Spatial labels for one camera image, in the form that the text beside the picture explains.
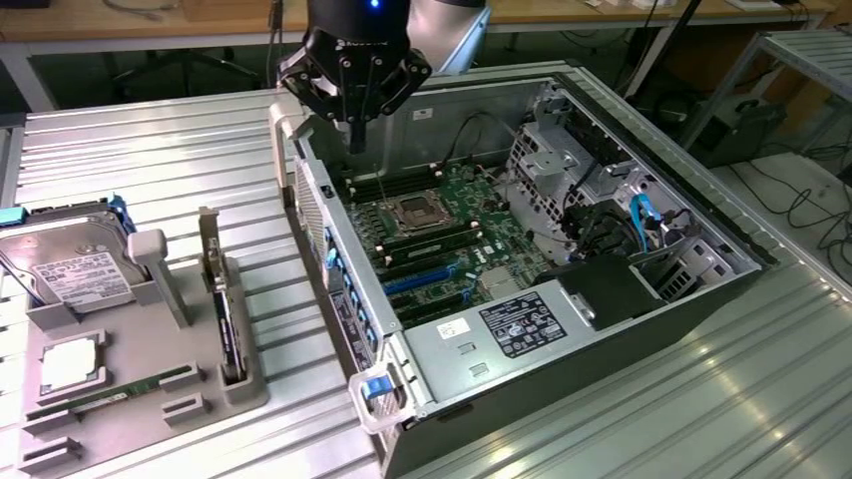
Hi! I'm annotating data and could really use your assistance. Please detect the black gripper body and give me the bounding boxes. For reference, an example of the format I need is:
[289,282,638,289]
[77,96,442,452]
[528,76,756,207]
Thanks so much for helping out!
[302,0,413,59]

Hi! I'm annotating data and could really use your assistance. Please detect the wooden desk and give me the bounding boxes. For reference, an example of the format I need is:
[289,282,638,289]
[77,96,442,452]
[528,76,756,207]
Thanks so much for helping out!
[0,0,837,114]

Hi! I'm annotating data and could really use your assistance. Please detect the black expansion slot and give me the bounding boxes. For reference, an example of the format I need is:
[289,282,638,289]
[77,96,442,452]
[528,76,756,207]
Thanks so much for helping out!
[397,294,474,326]
[390,286,466,311]

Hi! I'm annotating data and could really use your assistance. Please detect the green RAM stick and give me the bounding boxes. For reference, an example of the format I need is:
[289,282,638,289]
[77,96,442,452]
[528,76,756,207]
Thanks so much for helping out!
[42,363,196,416]

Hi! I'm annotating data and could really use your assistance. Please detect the black office chair base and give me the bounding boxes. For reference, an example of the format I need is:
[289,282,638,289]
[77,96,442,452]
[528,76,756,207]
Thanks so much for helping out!
[110,44,262,99]

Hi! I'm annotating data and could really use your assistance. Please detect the grey cable on desk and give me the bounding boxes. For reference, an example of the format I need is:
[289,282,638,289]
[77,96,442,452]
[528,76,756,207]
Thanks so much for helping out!
[101,0,182,22]

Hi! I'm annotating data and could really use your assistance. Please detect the open black PC case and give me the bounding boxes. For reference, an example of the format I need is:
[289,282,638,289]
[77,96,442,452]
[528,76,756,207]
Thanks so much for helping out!
[269,59,781,479]

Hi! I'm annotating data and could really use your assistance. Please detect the black wire loop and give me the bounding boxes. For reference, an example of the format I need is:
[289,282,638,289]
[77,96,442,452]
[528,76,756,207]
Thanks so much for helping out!
[446,112,521,170]

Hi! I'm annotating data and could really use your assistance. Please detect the silver disk bay cage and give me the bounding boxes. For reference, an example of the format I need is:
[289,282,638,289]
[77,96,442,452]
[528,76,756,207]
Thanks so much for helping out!
[502,122,641,261]

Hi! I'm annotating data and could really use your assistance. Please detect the black box on floor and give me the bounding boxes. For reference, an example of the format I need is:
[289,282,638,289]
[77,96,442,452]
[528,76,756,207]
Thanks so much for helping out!
[689,98,788,170]

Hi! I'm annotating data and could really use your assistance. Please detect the hard disk with blue bracket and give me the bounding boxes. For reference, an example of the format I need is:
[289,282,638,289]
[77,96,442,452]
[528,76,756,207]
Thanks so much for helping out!
[0,197,153,314]

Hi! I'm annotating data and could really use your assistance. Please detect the silver CPU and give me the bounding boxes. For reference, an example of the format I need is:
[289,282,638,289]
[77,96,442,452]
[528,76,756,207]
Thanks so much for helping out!
[38,341,109,396]

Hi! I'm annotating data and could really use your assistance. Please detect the installed RAM stick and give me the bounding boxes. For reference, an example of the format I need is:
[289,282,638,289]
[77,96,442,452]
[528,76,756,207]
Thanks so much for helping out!
[380,238,481,266]

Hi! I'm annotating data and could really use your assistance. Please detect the green motherboard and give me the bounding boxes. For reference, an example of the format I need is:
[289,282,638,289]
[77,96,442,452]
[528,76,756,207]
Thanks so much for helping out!
[342,163,568,331]

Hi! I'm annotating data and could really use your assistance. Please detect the black RAM slot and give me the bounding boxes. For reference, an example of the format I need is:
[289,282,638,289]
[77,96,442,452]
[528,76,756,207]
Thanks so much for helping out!
[349,180,445,202]
[345,172,440,194]

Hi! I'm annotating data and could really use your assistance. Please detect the thin hanging cable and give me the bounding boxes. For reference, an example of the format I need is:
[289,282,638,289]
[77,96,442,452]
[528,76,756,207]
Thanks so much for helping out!
[268,0,285,92]

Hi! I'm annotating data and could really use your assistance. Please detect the metal slat side table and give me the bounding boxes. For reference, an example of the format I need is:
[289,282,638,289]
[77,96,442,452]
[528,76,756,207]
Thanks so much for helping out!
[677,27,852,154]

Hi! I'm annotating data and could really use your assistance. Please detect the silver chipset heatsink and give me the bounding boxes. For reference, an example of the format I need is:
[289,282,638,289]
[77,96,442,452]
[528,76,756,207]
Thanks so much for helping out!
[478,266,524,296]

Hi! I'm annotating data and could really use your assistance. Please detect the graphics card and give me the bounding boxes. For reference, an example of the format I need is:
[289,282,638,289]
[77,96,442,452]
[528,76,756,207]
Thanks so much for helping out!
[197,206,245,386]

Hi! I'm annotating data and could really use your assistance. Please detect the grey power supply unit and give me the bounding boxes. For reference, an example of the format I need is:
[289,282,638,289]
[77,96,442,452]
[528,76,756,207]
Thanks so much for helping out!
[401,278,601,406]

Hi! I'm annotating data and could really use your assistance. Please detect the plain grey case handle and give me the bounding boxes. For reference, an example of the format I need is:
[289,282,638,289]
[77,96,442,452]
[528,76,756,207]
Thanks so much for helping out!
[268,102,316,187]

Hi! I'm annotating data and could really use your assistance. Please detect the black air shroud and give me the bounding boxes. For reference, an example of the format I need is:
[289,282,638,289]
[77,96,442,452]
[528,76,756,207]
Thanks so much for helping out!
[533,255,668,333]

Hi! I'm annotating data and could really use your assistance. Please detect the black floor cables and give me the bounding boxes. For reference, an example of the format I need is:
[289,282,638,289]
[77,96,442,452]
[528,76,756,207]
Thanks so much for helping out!
[748,142,852,273]

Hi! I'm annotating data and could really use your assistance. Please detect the blue expansion slot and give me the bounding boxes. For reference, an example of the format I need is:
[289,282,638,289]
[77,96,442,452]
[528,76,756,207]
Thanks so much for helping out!
[381,263,457,296]

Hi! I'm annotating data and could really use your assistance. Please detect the blue SATA wire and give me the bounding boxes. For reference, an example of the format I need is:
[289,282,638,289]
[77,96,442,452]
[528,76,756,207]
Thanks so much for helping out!
[626,194,668,251]

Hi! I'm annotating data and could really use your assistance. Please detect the grey case handle, blue latch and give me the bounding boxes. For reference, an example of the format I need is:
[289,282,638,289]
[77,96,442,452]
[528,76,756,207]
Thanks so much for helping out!
[346,367,410,436]

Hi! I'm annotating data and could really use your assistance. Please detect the CPU socket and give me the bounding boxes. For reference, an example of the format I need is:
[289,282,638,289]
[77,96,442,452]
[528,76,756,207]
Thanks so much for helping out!
[377,189,461,237]

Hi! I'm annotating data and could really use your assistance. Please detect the grey parts rack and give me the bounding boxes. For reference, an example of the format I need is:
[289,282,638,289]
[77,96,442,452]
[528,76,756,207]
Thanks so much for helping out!
[0,227,272,476]

